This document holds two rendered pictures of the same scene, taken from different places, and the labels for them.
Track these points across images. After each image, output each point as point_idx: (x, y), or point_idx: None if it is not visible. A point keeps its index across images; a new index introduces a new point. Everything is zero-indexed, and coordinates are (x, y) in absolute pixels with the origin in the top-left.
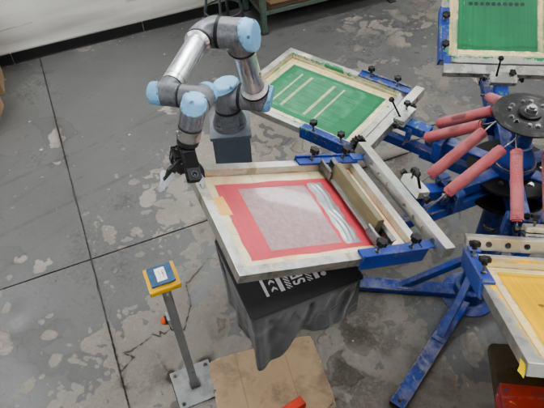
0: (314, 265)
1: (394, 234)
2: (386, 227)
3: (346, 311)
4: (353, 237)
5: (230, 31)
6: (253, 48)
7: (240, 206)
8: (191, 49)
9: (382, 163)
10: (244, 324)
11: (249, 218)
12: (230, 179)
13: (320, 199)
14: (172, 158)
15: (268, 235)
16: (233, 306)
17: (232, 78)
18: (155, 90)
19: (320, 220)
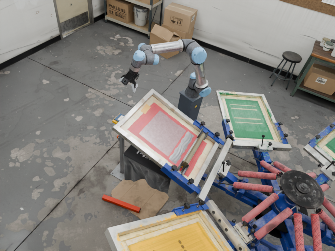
0: (141, 150)
1: (194, 176)
2: (187, 167)
3: (163, 189)
4: (174, 160)
5: (191, 49)
6: (195, 61)
7: (151, 114)
8: (170, 44)
9: (226, 152)
10: None
11: (147, 120)
12: (162, 105)
13: (184, 140)
14: None
15: (145, 129)
16: None
17: None
18: (140, 46)
19: (172, 144)
